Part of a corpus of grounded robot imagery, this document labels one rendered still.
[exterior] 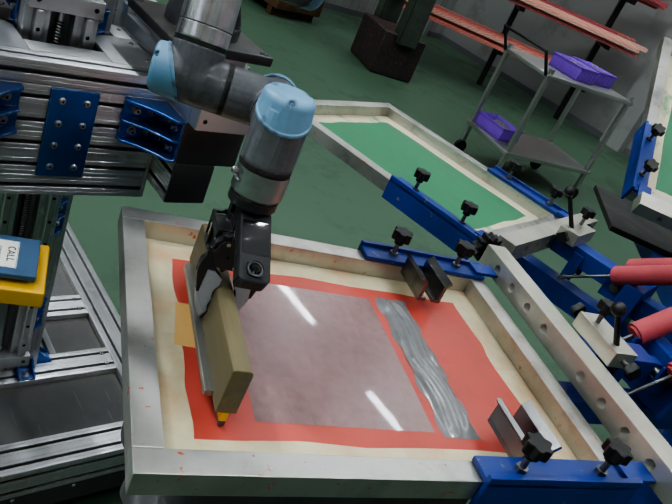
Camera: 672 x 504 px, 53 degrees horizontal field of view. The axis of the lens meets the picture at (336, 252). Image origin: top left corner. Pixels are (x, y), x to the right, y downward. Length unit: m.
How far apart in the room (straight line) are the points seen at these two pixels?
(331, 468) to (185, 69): 0.56
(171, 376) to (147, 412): 0.12
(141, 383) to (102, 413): 1.05
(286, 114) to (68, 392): 1.29
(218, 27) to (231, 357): 0.44
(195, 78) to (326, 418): 0.52
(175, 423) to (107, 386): 1.11
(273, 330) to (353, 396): 0.18
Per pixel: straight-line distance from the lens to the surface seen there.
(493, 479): 1.01
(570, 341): 1.39
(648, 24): 9.76
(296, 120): 0.88
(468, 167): 2.33
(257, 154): 0.90
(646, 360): 1.51
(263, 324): 1.14
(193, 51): 0.97
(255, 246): 0.92
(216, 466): 0.85
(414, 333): 1.29
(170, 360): 1.01
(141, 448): 0.84
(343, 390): 1.09
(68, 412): 1.95
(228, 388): 0.90
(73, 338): 2.16
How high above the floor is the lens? 1.61
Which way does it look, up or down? 27 degrees down
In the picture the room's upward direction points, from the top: 24 degrees clockwise
